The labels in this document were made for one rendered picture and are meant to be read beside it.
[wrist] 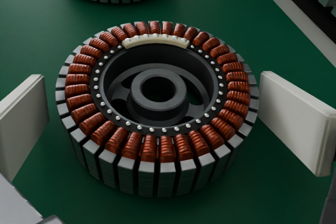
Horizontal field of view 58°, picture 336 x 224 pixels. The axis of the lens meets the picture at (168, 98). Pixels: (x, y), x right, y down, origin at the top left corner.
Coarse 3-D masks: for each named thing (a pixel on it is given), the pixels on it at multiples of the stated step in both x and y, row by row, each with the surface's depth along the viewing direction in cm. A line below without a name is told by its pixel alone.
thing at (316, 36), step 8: (280, 0) 30; (288, 0) 30; (288, 8) 29; (296, 8) 29; (288, 16) 28; (296, 16) 28; (304, 16) 28; (296, 24) 27; (304, 24) 28; (312, 24) 28; (304, 32) 27; (312, 32) 27; (320, 32) 27; (312, 40) 26; (320, 40) 26; (328, 40) 26; (320, 48) 25; (328, 48) 26; (328, 56) 25
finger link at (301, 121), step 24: (264, 72) 18; (264, 96) 18; (288, 96) 15; (312, 96) 14; (264, 120) 18; (288, 120) 15; (312, 120) 13; (288, 144) 15; (312, 144) 13; (312, 168) 13
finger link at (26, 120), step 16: (32, 80) 16; (16, 96) 14; (32, 96) 15; (0, 112) 12; (16, 112) 13; (32, 112) 15; (0, 128) 12; (16, 128) 13; (32, 128) 15; (0, 144) 12; (16, 144) 13; (32, 144) 15; (0, 160) 12; (16, 160) 13
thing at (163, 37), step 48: (96, 48) 18; (144, 48) 19; (192, 48) 19; (96, 96) 16; (144, 96) 17; (240, 96) 16; (96, 144) 14; (144, 144) 14; (192, 144) 14; (240, 144) 15; (144, 192) 15
